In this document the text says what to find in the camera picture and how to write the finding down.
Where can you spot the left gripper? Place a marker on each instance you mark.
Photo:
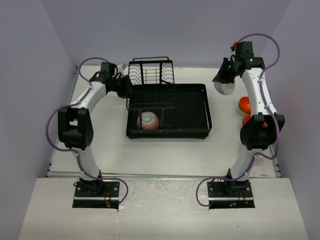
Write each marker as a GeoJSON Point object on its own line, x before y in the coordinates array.
{"type": "Point", "coordinates": [125, 79]}

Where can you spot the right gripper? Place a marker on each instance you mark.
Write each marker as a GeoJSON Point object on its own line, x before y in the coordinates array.
{"type": "Point", "coordinates": [222, 76]}

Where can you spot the white bowl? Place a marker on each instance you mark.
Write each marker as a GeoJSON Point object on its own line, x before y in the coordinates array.
{"type": "Point", "coordinates": [225, 89]}

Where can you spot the orange bowl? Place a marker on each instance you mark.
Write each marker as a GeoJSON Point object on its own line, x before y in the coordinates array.
{"type": "Point", "coordinates": [247, 118]}
{"type": "Point", "coordinates": [244, 105]}

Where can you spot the red patterned bowl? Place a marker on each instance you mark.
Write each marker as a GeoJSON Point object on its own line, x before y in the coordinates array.
{"type": "Point", "coordinates": [147, 121]}

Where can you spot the tan bowl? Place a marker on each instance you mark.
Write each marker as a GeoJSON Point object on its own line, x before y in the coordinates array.
{"type": "Point", "coordinates": [242, 113]}

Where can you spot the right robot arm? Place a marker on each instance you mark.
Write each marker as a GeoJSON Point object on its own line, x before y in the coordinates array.
{"type": "Point", "coordinates": [253, 136]}

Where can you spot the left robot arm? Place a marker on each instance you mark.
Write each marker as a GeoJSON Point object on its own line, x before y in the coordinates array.
{"type": "Point", "coordinates": [75, 129]}

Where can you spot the black dish rack tray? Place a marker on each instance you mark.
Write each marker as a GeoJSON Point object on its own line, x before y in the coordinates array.
{"type": "Point", "coordinates": [190, 119]}

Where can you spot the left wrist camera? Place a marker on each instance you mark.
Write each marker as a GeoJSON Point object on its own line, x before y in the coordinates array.
{"type": "Point", "coordinates": [121, 67]}

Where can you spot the black wire plate rack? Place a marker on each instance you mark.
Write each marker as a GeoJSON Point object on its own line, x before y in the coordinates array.
{"type": "Point", "coordinates": [151, 84]}

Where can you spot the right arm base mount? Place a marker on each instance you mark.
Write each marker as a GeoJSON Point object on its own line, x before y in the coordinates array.
{"type": "Point", "coordinates": [230, 195]}

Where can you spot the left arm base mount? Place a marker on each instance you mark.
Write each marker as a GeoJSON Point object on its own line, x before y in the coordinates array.
{"type": "Point", "coordinates": [96, 194]}

